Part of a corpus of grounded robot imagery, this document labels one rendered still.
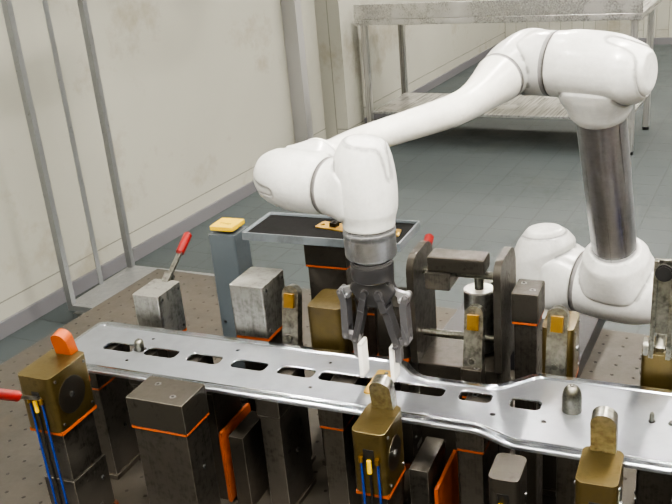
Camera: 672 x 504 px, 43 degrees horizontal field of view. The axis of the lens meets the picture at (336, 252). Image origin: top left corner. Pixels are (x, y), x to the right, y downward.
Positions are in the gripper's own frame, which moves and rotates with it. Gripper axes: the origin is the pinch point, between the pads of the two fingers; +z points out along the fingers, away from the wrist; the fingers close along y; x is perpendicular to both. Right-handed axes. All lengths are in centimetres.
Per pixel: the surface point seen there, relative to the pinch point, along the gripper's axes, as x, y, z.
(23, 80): -169, 229, -17
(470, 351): -11.9, -13.7, 2.5
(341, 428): 6.2, 5.8, 11.4
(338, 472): 5.8, 7.5, 21.7
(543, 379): -8.5, -27.8, 4.5
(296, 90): -445, 233, 48
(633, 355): -76, -38, 35
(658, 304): -15.0, -46.0, -9.2
